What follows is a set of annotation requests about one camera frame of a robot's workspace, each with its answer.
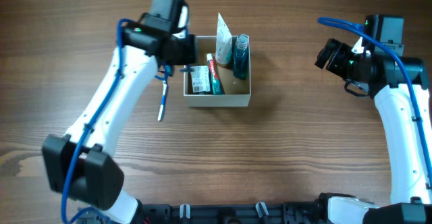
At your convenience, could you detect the blue white toothbrush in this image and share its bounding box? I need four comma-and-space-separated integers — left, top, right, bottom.
156, 64, 173, 121

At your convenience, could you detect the white green soap packet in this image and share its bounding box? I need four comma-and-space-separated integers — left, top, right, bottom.
190, 65, 211, 94

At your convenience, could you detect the white lotion tube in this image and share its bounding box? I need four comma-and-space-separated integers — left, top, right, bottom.
215, 13, 232, 67

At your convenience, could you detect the Colgate toothpaste tube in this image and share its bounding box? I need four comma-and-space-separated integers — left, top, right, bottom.
206, 53, 224, 95

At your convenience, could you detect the blue Listerine mouthwash bottle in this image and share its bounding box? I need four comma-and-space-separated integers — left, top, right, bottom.
233, 34, 249, 80

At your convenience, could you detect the blue disposable razor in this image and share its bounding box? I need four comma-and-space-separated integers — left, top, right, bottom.
180, 65, 194, 73

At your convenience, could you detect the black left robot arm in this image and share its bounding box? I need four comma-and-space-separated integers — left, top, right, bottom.
42, 0, 197, 223

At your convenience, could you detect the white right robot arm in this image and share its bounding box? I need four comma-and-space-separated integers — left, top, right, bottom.
315, 14, 431, 223

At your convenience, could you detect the white cardboard box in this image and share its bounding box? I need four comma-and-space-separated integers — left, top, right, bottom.
183, 36, 252, 107

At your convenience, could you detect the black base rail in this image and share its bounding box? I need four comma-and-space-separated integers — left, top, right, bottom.
76, 200, 325, 224

